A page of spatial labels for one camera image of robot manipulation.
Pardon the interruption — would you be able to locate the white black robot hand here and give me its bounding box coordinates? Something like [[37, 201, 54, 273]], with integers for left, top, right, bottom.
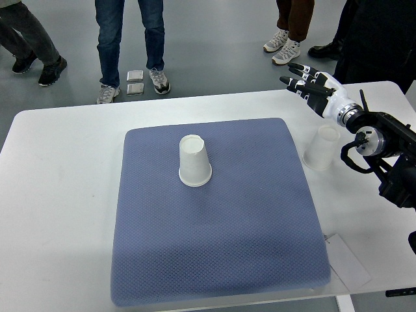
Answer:
[[279, 63, 363, 127]]

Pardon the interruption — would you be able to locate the white paper cup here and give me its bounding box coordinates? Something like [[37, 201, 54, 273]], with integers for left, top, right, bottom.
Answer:
[[179, 135, 212, 187], [302, 125, 340, 170]]

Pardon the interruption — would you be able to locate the person in brown trousers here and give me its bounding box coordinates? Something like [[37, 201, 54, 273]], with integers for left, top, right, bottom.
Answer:
[[263, 0, 315, 66]]

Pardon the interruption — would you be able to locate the blue quilted cushion mat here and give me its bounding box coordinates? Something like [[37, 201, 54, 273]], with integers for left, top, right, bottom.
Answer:
[[110, 118, 331, 307]]

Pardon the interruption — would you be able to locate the lower silver floor box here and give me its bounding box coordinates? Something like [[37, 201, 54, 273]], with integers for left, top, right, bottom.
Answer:
[[127, 83, 144, 96]]

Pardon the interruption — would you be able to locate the silver floor box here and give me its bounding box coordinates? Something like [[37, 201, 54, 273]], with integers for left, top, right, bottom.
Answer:
[[127, 83, 144, 96], [126, 70, 144, 82]]

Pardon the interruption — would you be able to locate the upper silver floor box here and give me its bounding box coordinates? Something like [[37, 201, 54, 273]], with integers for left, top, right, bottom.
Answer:
[[126, 70, 144, 82]]

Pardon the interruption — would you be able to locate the white table leg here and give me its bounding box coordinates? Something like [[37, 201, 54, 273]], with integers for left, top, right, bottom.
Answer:
[[335, 295, 355, 312]]

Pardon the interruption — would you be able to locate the black table control panel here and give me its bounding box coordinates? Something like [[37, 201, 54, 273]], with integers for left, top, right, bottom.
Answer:
[[385, 287, 416, 298]]

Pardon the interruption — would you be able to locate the person in blue jeans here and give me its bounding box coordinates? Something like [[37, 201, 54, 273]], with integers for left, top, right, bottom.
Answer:
[[94, 0, 171, 105]]

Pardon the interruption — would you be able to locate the person in grey trousers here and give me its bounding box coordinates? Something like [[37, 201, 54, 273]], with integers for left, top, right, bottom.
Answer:
[[1, 1, 67, 86]]

